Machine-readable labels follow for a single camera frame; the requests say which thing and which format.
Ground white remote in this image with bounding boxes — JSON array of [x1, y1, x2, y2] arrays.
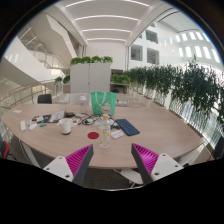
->
[[19, 119, 27, 132]]

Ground white cabinet with plants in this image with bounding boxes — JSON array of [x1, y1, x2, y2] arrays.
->
[[69, 55, 114, 94]]

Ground black chair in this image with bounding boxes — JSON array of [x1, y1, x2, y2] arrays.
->
[[37, 93, 53, 105]]

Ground glass balustrade with wooden handrail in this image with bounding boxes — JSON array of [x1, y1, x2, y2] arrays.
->
[[0, 79, 56, 108]]

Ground clear yellow-capped drink bottle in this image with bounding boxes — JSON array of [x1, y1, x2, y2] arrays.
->
[[99, 113, 111, 149]]

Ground low planter with plants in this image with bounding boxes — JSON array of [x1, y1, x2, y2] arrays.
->
[[110, 73, 131, 94]]

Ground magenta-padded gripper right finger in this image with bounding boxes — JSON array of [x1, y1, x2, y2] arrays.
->
[[130, 143, 185, 186]]

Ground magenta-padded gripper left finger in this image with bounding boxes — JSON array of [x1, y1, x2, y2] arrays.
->
[[43, 143, 95, 187]]

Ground ceiling light strips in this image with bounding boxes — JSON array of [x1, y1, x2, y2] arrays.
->
[[64, 0, 150, 43]]

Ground row of green hedge plants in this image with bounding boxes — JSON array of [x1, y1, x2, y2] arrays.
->
[[123, 54, 224, 129]]

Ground black cable bundle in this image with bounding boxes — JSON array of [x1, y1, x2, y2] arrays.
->
[[81, 114, 116, 128]]

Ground white staircase with railing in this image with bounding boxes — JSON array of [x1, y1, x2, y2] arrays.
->
[[16, 13, 79, 76]]

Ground small potted plants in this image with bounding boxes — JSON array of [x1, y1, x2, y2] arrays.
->
[[54, 74, 71, 94]]

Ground red chair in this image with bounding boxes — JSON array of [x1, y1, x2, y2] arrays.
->
[[0, 134, 16, 161]]

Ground white mug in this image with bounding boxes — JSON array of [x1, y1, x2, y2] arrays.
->
[[57, 118, 74, 136]]

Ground flat round red coaster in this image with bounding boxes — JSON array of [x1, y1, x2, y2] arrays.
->
[[87, 131, 100, 140]]

